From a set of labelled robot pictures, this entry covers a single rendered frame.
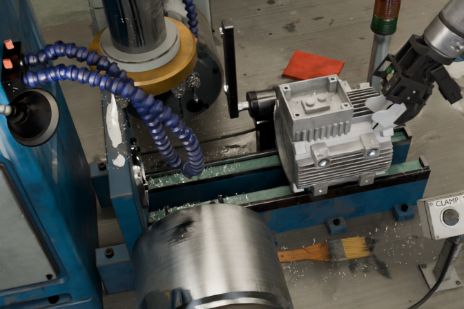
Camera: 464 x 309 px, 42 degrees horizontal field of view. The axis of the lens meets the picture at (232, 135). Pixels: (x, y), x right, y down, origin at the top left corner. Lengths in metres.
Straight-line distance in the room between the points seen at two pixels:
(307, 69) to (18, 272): 0.98
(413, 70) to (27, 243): 0.73
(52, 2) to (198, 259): 2.81
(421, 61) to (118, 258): 0.69
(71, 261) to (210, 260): 0.31
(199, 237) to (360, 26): 1.13
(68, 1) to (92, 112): 1.94
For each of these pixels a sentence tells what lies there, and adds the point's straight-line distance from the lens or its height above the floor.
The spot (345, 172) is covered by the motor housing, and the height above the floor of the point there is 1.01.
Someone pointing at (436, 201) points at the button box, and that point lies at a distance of 1.12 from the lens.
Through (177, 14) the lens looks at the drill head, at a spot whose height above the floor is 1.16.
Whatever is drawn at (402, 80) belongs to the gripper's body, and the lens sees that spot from 1.09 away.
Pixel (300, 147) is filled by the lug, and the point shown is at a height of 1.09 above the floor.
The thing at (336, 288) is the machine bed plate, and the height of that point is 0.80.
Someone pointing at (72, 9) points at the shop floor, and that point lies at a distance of 3.52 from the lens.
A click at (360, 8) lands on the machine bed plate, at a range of 1.99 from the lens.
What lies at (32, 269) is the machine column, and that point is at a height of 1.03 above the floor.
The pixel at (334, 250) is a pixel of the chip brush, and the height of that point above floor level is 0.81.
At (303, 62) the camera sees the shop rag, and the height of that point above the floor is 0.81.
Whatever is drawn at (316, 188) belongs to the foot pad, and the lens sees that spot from 1.24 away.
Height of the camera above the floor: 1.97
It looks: 48 degrees down
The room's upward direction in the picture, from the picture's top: 4 degrees counter-clockwise
